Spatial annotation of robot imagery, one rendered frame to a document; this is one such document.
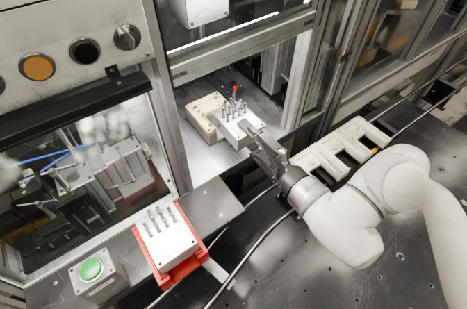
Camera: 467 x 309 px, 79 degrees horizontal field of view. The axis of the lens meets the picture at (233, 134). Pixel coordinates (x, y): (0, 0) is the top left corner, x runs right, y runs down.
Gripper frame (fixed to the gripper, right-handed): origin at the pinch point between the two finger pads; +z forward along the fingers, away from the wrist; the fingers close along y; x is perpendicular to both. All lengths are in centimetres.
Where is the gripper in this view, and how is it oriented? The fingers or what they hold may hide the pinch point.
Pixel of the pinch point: (247, 134)
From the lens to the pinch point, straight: 79.0
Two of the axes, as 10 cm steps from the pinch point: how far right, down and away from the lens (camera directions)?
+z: -5.8, -6.2, 5.2
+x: -8.1, 4.5, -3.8
